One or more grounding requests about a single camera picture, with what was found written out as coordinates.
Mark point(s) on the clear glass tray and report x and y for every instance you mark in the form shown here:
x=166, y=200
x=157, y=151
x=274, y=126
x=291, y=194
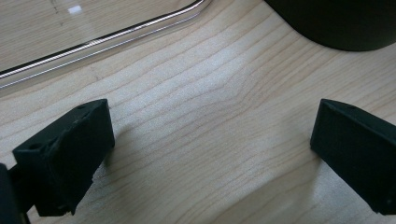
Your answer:
x=62, y=31

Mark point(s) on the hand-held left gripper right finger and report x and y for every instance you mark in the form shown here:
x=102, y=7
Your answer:
x=358, y=149

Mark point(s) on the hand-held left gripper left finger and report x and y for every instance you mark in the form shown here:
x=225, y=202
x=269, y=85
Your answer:
x=65, y=155

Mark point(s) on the black round object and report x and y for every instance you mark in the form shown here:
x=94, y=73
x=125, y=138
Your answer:
x=336, y=21

